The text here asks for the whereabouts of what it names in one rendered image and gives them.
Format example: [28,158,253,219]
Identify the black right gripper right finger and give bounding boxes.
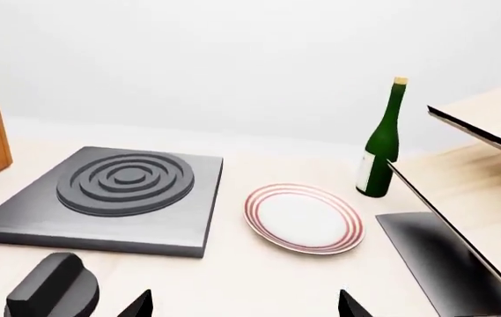
[338,288,374,317]

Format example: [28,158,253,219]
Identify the dark grey stove knob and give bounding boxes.
[4,251,100,317]

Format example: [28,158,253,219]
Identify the green wine bottle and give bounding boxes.
[355,77,409,198]

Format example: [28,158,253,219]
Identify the light wood shelf rack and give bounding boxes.
[374,84,501,317]

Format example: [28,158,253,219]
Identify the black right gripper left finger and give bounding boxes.
[116,289,153,317]

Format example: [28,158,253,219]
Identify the white plate with red rings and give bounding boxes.
[243,182,365,256]

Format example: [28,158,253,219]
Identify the dark grey stove plate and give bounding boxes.
[0,145,225,259]

